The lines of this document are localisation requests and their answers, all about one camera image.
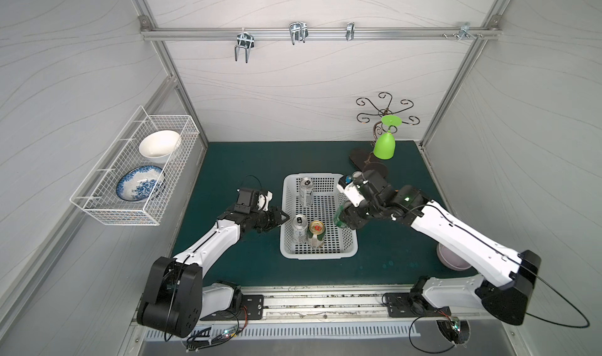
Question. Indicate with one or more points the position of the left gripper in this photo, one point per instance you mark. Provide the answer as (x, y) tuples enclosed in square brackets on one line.
[(271, 219)]

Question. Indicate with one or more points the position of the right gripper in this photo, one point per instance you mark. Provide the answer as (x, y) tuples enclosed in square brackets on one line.
[(350, 215)]

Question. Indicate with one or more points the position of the green can front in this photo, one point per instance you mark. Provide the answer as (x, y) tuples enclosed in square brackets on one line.
[(338, 220)]

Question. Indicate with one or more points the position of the silver can front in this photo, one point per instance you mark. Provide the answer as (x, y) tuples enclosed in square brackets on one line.
[(300, 228)]

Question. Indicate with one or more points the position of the silver can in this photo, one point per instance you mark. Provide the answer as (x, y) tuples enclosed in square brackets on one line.
[(300, 228), (305, 190)]

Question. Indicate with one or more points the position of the gold top green can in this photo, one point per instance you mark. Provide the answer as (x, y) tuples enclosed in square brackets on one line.
[(316, 234)]

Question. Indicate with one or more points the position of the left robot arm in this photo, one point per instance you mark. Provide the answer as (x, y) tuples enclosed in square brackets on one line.
[(175, 297)]

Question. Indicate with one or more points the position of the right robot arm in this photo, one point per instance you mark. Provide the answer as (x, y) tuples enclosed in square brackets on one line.
[(505, 278)]

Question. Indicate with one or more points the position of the white perforated plastic basket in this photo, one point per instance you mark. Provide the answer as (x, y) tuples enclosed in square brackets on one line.
[(338, 242)]

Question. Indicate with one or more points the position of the green plastic goblet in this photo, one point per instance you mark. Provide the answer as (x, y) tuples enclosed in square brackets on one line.
[(385, 144)]

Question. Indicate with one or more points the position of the black metal cup stand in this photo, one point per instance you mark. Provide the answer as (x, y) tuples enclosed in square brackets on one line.
[(364, 159)]

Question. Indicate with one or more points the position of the blue patterned plate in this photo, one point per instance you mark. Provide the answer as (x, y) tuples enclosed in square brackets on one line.
[(140, 184)]

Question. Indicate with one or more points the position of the white bowl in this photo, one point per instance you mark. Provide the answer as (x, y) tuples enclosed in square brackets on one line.
[(159, 146)]

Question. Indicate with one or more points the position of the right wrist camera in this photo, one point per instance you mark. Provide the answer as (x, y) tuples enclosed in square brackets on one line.
[(355, 187)]

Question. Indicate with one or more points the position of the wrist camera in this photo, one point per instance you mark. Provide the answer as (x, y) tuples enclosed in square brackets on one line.
[(251, 200), (355, 187)]

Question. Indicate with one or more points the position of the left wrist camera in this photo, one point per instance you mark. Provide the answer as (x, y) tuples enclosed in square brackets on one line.
[(251, 200)]

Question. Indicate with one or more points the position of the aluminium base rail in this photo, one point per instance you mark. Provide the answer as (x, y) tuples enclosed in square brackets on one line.
[(322, 303)]

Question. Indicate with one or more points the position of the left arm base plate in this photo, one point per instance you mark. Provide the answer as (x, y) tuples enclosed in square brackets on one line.
[(250, 308)]

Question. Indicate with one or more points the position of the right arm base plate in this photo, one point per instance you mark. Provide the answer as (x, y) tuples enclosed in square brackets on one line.
[(411, 305)]

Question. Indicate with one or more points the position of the white slotted cable duct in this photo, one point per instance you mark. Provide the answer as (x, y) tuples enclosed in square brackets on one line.
[(329, 331)]

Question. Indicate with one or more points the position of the white wire wall basket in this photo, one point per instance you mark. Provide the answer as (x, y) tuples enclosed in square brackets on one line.
[(96, 196)]

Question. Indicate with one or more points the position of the aluminium top rail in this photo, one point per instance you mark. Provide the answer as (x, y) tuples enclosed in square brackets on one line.
[(315, 34)]

